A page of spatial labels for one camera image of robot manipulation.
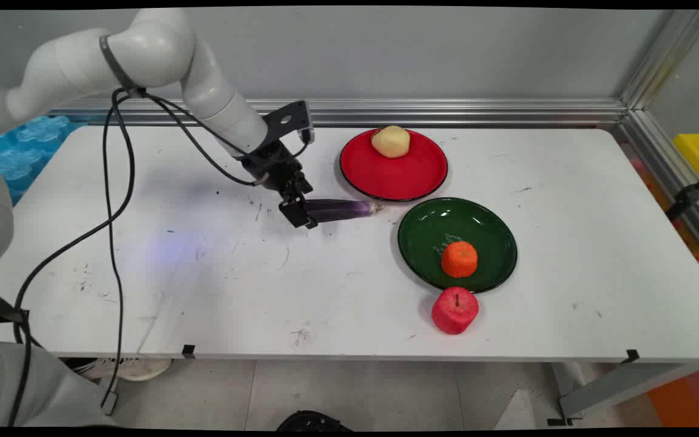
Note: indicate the blue foam mat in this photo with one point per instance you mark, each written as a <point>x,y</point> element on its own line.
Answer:
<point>19,152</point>

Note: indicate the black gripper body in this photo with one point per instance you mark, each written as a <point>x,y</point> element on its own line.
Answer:
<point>272,162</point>

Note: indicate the red round plate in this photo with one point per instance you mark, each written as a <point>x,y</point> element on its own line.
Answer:
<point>394,165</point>

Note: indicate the black tape marker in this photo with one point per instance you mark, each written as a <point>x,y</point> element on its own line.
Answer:
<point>188,350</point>
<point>631,355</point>

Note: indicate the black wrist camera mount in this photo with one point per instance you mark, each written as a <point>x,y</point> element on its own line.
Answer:
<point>287,120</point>

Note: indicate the yellow toy potato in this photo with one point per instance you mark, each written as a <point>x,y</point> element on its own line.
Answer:
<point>391,141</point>

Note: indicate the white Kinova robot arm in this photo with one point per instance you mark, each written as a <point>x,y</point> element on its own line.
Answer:
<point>155,48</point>

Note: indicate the green round plate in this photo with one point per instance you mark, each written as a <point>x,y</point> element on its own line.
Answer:
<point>457,244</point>

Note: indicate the red toy apple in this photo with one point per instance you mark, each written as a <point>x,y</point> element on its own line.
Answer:
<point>455,311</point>

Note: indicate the white sneaker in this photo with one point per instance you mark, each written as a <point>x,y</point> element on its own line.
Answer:
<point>125,367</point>

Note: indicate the grey metal table leg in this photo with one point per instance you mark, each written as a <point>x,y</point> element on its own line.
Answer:
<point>619,385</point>

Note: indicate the orange box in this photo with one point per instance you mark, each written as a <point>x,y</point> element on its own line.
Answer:
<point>686,400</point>

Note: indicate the black round floor object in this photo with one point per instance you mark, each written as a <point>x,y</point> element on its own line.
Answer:
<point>313,421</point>

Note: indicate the aluminium frame rail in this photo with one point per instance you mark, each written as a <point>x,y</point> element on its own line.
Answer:
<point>422,112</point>

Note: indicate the orange toy tangerine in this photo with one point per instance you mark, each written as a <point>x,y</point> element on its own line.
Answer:
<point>459,259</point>

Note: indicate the purple toy eggplant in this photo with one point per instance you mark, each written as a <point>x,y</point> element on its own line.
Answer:
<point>343,210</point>

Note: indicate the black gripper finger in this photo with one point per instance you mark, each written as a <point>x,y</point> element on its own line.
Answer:
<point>310,221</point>
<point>292,213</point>

